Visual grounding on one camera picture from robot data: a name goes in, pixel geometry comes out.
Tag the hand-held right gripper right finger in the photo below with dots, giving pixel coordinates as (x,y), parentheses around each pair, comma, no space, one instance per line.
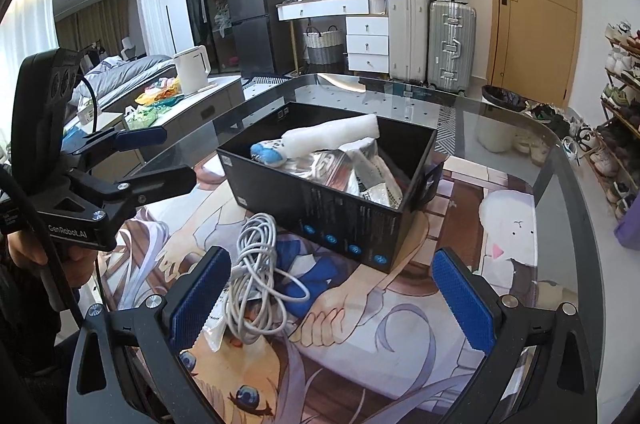
(462,299)

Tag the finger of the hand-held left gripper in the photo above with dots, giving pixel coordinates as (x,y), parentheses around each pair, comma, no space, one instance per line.
(165,184)
(145,137)

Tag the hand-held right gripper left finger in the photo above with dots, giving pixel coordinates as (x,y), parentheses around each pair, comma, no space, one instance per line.
(200,299)

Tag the white printed packet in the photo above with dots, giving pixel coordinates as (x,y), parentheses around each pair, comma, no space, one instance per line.
(220,329)

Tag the clear plastic zip bag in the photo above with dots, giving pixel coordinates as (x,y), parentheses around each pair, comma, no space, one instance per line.
(380,184)

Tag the black cardboard box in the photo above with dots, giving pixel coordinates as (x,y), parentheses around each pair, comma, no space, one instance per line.
(340,219)

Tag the person's left hand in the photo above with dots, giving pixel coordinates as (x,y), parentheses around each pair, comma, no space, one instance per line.
(82,269)

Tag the green snack bag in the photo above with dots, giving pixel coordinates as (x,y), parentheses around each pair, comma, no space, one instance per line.
(142,117)

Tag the yellow snack bag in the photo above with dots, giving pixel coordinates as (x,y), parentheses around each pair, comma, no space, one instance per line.
(155,94)

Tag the pink snack packet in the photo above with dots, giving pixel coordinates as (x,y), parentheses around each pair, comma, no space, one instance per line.
(164,83)

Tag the bed with grey duvet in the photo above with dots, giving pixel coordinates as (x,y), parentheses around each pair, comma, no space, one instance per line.
(130,72)

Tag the white electric kettle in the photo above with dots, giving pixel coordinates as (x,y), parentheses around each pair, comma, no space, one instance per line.
(192,69)

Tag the white low cabinet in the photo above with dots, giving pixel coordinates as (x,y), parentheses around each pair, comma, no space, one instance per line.
(215,92)

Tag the white office chair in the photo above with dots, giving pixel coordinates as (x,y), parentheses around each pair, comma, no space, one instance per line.
(129,48)

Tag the printed cartoon table mat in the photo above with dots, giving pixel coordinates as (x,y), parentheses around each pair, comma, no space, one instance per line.
(380,344)

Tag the brown curtain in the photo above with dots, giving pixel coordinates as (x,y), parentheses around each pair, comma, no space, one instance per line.
(95,19)

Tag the patterned rug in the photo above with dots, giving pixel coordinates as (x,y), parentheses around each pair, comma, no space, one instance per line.
(265,80)

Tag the silver foil packet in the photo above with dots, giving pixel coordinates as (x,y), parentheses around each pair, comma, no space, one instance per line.
(325,167)

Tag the white roll blue end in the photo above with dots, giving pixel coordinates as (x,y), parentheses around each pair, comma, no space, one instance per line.
(330,134)

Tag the white trash bin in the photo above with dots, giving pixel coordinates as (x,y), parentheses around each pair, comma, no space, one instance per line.
(495,129)

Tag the purple bag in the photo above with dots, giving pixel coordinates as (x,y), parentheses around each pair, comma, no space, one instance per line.
(627,224)

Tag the pile of loose shoes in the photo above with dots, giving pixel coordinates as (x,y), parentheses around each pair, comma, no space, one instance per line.
(555,124)

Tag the woven laundry basket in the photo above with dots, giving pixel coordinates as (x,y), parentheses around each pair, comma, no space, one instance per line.
(325,49)

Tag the white dressing table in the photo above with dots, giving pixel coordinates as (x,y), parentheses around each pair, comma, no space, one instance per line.
(367,44)

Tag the wooden shoe rack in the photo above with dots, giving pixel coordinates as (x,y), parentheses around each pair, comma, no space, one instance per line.
(617,114)

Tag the silver suitcase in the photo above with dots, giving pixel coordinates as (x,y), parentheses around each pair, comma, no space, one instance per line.
(450,47)

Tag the white suitcase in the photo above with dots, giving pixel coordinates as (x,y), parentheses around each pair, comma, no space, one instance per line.
(407,37)

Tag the group of racked sneakers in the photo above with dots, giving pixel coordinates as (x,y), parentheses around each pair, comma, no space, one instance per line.
(615,64)

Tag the wooden door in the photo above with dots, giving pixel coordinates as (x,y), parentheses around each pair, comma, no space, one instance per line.
(540,4)

